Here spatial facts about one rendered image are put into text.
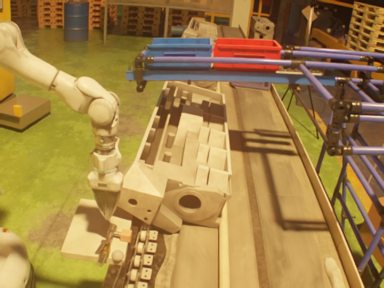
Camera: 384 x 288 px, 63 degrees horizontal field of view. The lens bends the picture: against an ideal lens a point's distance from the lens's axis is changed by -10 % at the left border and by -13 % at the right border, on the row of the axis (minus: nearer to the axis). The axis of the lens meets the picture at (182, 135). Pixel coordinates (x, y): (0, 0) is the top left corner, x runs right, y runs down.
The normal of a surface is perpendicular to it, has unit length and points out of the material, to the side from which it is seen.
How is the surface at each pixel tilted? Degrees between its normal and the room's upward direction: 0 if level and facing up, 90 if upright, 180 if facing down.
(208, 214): 90
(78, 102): 94
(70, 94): 91
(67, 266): 0
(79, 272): 0
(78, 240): 0
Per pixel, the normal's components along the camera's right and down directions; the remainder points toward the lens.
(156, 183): 0.44, -0.59
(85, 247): 0.09, -0.89
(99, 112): -0.07, 0.40
